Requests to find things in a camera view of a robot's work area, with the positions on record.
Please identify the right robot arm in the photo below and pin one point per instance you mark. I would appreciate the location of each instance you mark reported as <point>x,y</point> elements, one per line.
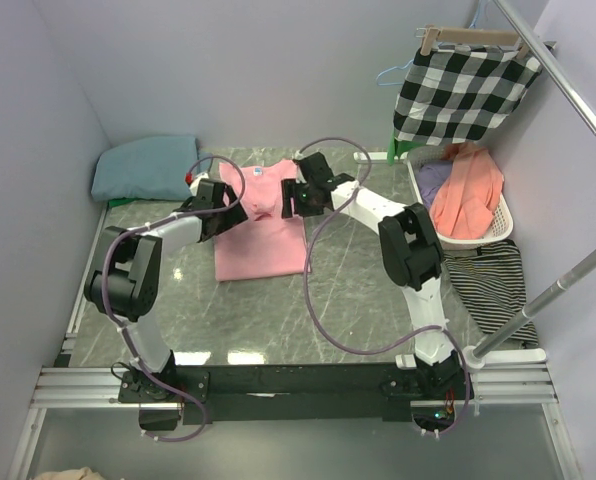
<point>411,252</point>

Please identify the beige cloth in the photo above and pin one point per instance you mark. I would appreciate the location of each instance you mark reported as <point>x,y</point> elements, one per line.
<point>84,473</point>

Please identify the green hanging garment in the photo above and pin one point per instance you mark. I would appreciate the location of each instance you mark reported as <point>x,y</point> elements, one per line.
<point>396,148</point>

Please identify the wooden clothes hanger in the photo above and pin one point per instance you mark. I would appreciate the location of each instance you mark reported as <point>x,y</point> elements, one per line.
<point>432,35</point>

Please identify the black white striped garment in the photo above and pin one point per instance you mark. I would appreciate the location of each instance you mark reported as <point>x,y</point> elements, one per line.
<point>489,281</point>

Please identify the aluminium frame rail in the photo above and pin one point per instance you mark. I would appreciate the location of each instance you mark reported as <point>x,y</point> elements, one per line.
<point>75,419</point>

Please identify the black mounting base bar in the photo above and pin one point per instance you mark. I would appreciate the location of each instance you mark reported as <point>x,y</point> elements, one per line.
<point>206,394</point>

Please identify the white laundry basket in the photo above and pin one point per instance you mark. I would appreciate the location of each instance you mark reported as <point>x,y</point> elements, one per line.
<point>503,223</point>

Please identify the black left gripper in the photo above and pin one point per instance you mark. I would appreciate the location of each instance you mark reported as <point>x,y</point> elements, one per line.
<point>234,215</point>

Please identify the black white checkered cloth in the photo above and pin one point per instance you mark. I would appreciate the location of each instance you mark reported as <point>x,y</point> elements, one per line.
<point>459,93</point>

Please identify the white rack foot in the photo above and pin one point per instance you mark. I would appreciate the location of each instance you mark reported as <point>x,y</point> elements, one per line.
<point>374,157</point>

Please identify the folded teal t-shirt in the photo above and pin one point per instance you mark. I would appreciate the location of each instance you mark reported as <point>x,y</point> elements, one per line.
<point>152,168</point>

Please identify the blue wire hanger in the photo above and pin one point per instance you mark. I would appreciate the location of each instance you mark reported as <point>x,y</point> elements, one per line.
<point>392,76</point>

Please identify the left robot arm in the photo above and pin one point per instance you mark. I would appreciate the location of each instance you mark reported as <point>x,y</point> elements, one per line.
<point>123,279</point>

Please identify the purple garment in basket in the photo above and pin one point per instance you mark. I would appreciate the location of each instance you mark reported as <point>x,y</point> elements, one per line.
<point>430,177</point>

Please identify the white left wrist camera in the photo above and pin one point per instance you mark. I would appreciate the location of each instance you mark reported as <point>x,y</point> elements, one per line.
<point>193,180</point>

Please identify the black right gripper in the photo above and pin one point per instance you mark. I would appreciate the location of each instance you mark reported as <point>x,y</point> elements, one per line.
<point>291,190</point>

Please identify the orange shirt in basket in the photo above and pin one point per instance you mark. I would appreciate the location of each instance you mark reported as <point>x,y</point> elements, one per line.
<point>464,206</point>

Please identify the metal clothes rack pole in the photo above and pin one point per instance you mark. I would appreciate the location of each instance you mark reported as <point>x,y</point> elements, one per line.
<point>588,116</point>

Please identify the pink t-shirt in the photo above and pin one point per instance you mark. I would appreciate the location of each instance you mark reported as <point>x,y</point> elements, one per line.
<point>265,245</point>

